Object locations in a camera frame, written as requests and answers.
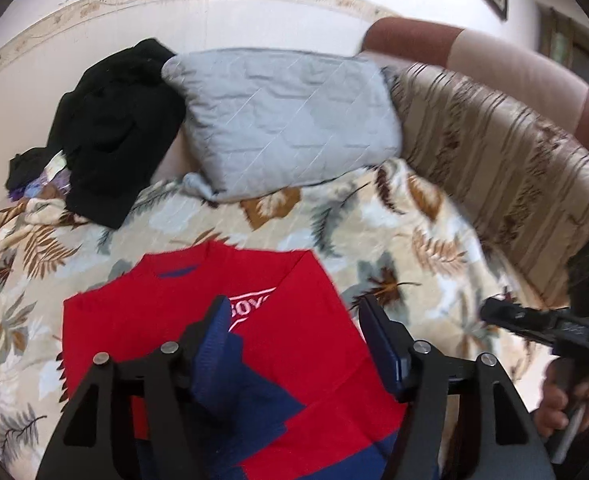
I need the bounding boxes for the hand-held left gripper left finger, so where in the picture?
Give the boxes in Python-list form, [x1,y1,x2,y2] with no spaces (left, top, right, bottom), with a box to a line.
[37,295,232,480]

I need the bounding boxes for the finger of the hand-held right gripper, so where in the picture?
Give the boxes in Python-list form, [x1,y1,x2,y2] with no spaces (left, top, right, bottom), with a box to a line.
[479,298,557,342]

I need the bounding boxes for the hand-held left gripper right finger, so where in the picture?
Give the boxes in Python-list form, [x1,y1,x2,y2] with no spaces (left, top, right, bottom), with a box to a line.
[358,293,558,480]

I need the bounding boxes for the red and blue sweater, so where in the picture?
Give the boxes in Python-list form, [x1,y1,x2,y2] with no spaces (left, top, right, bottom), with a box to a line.
[62,240,445,480]

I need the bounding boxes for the person's right hand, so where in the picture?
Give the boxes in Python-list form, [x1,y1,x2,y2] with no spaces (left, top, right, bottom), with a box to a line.
[531,360,589,442]

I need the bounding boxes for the leaf print blanket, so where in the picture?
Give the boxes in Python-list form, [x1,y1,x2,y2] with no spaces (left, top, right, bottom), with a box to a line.
[0,157,540,480]

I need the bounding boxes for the striped beige cushion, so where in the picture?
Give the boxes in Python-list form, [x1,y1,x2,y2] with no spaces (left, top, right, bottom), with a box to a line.
[389,62,589,307]

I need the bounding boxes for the purple patterned cloth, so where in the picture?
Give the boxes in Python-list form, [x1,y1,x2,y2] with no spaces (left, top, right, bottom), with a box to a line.
[8,152,72,201]

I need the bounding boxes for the black garment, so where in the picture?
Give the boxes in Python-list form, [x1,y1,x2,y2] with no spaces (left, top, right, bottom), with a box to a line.
[47,37,186,231]

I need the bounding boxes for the grey quilted pillow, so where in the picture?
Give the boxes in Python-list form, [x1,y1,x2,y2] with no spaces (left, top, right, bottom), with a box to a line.
[161,47,405,204]

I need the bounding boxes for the small black cloth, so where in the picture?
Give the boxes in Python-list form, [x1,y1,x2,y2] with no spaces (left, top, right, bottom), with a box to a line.
[5,146,68,193]

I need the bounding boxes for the brown and beige sofa backrest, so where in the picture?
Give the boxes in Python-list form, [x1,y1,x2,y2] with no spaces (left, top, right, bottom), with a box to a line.
[359,16,589,176]

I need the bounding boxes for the wooden window frame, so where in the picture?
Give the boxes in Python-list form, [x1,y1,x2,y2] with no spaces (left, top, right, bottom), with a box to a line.
[537,2,589,106]

